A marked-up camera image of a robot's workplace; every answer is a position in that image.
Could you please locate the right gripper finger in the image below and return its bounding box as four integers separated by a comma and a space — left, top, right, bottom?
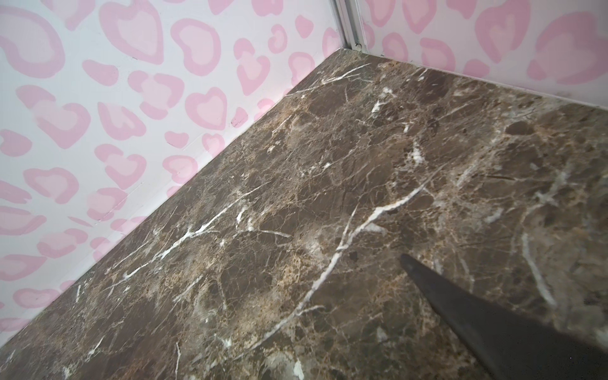
400, 254, 607, 379

